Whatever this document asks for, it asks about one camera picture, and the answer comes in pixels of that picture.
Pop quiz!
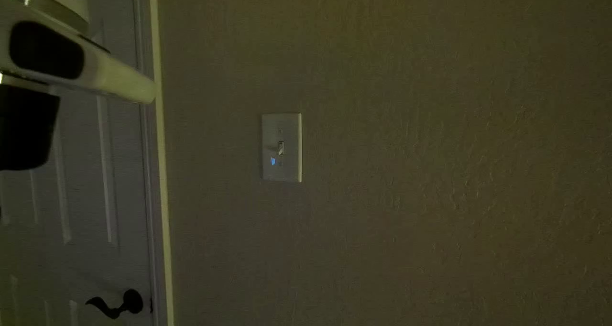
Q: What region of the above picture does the white panel door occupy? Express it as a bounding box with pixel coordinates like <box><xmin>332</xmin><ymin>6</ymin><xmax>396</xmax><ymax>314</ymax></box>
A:
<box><xmin>0</xmin><ymin>0</ymin><xmax>174</xmax><ymax>326</ymax></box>

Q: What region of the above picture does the black door lever handle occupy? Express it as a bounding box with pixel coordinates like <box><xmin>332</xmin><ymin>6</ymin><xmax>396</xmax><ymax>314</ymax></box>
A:
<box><xmin>85</xmin><ymin>289</ymin><xmax>144</xmax><ymax>320</ymax></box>

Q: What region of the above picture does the white light switch plate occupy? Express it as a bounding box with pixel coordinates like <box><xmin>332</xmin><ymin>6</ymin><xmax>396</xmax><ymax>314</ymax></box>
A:
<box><xmin>261</xmin><ymin>112</ymin><xmax>303</xmax><ymax>183</ymax></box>

